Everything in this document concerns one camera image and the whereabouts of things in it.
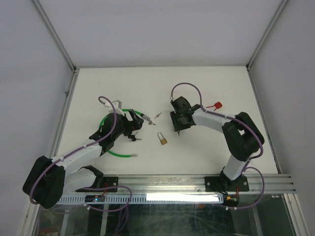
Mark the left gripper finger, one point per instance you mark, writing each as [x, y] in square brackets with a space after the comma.
[129, 122]
[136, 122]

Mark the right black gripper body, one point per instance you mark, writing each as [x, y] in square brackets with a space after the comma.
[178, 124]

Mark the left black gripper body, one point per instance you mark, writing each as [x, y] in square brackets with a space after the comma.
[124, 128]

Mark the green cable bike lock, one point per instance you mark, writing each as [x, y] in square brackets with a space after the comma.
[115, 153]

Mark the black-headed key pair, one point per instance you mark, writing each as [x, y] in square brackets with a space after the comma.
[133, 138]

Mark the brass padlock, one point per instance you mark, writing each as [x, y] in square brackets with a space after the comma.
[161, 138]

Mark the red cable seal tag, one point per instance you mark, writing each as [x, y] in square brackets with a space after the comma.
[216, 106]

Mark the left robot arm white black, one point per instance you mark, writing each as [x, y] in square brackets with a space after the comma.
[94, 147]

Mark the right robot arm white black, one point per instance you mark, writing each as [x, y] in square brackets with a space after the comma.
[242, 136]

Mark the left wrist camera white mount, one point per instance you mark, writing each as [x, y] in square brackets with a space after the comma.
[117, 105]

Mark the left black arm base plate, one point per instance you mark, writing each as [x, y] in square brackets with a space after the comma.
[108, 184]

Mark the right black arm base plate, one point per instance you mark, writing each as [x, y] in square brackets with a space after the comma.
[225, 185]

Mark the grey slotted cable duct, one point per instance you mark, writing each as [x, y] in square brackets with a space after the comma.
[150, 198]

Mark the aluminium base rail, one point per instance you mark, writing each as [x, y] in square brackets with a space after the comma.
[268, 183]

